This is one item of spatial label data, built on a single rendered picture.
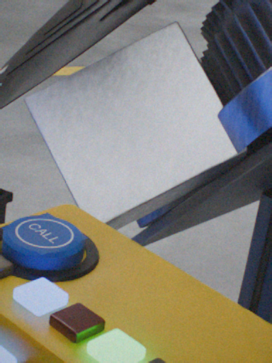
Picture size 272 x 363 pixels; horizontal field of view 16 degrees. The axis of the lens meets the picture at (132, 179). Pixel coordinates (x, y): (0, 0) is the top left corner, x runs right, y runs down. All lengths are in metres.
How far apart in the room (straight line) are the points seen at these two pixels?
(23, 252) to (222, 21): 0.43
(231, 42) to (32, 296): 0.43
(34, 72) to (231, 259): 1.79
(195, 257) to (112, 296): 2.23
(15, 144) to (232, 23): 2.41
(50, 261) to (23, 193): 2.42
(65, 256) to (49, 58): 0.53
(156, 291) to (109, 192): 0.36
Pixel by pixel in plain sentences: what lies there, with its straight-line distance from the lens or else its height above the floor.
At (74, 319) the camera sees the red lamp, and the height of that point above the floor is 1.08.
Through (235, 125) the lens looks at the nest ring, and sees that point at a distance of 0.79.
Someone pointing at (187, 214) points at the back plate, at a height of 0.90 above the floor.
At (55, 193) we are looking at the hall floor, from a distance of 2.89.
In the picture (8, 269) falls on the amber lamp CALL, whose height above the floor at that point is 1.08.
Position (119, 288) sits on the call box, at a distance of 0.44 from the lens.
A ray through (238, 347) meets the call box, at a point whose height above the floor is 1.07.
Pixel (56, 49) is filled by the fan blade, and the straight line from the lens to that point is 0.96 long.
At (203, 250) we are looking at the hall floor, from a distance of 2.71.
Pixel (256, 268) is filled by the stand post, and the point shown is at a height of 0.83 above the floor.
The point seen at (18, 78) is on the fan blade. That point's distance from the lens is 0.98.
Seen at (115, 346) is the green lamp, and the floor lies 1.08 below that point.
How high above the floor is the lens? 1.31
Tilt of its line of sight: 25 degrees down
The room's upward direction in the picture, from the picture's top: 9 degrees clockwise
